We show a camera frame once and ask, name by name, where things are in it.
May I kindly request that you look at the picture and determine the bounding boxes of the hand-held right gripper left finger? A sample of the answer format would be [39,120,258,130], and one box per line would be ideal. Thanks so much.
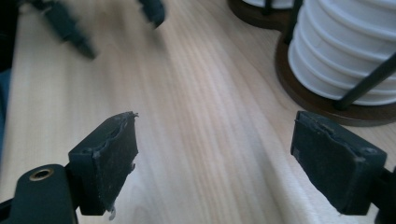
[67,111,140,220]

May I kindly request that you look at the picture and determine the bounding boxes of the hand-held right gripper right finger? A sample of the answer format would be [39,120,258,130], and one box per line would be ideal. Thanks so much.
[290,110,389,217]

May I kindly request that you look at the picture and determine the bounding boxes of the dark wooden cup holder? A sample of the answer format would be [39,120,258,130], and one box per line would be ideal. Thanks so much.
[226,0,396,128]

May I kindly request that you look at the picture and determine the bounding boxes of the dark cloth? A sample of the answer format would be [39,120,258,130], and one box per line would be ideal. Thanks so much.
[0,0,20,73]

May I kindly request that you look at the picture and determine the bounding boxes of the stack of white plates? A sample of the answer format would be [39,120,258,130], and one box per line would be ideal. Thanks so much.
[288,0,396,106]

